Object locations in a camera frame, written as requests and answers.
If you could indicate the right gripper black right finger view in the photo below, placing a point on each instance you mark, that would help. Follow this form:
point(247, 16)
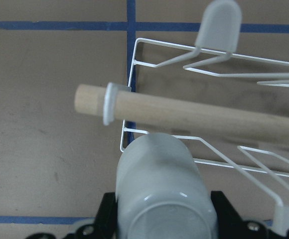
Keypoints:
point(232, 226)

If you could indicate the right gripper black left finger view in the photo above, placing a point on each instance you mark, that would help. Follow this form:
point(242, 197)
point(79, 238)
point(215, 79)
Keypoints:
point(104, 224)

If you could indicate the white cup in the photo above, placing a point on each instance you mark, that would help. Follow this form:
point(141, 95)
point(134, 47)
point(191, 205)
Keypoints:
point(160, 193)

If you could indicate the white wire cup rack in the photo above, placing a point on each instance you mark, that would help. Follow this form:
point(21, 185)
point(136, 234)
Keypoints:
point(230, 110)

